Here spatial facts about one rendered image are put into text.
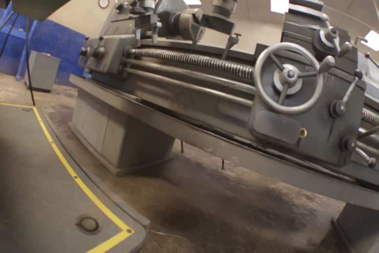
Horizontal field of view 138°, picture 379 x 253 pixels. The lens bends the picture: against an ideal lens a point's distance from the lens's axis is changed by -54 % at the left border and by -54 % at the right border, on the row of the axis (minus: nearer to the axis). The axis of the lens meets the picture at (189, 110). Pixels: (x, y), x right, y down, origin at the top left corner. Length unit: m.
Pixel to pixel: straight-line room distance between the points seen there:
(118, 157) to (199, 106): 0.55
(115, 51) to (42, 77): 1.96
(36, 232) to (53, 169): 0.16
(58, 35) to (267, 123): 4.13
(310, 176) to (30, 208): 0.65
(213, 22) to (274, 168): 0.55
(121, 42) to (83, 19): 3.47
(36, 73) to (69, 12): 2.00
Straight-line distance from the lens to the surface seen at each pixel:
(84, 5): 4.45
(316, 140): 0.53
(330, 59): 0.40
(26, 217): 0.28
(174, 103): 0.78
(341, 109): 0.52
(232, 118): 0.67
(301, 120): 0.51
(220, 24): 0.62
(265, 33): 4.63
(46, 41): 4.11
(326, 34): 0.54
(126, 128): 0.88
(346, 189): 0.63
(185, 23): 1.10
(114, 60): 0.95
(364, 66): 1.13
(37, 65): 2.72
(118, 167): 0.98
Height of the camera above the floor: 0.54
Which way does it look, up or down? 3 degrees down
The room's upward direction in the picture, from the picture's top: 19 degrees clockwise
